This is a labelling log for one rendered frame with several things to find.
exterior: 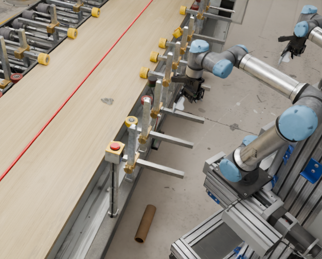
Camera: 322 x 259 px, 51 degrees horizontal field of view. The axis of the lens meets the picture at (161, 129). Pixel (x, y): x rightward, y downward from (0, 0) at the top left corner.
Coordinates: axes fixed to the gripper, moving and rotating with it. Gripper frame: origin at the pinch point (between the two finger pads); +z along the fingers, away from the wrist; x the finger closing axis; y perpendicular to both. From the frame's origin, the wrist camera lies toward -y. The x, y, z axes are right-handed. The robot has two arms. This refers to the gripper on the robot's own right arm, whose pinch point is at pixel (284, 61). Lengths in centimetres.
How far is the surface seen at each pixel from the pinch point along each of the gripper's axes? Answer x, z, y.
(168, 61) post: -39, 20, -60
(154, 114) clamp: -62, 46, -44
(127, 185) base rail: -103, 62, -15
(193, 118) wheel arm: -41, 46, -26
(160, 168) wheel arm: -87, 48, -6
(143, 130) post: -80, 42, -32
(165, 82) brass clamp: -41, 37, -59
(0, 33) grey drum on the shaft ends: -104, 48, -201
